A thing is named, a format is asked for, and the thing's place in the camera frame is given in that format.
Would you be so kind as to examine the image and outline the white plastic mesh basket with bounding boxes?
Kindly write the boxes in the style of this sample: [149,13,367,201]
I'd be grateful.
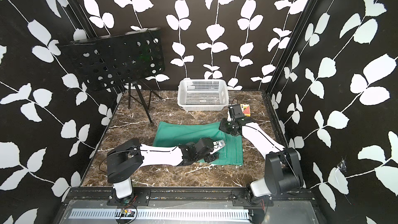
[177,79,229,112]

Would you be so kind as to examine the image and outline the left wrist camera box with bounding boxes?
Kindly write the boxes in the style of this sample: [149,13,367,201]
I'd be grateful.
[211,140,226,154]

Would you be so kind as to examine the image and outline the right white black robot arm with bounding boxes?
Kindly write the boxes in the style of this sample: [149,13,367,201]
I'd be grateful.
[219,117,304,198]

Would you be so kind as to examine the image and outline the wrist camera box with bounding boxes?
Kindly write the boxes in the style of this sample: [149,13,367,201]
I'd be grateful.
[211,140,226,154]
[228,104,246,121]

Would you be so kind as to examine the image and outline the black perforated music stand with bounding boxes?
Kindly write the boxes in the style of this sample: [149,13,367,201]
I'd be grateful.
[56,27,166,125]

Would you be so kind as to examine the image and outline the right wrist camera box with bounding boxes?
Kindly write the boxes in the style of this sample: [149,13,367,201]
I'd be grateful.
[228,104,246,121]

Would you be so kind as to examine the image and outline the small green circuit board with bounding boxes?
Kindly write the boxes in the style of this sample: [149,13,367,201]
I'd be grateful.
[120,208,136,218]

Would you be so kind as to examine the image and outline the white slotted cable duct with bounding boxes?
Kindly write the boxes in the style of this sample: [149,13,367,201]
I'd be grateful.
[67,208,249,222]

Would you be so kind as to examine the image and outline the black front mounting rail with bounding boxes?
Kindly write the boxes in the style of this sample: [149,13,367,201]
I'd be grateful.
[60,187,318,210]

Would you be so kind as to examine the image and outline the small orange card box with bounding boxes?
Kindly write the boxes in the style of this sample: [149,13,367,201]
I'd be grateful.
[240,104,251,117]

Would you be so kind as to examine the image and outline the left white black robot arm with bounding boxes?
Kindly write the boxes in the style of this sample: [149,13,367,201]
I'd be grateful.
[105,138,226,202]

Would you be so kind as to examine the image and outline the green long pants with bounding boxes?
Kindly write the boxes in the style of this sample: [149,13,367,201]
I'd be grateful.
[153,121,244,166]

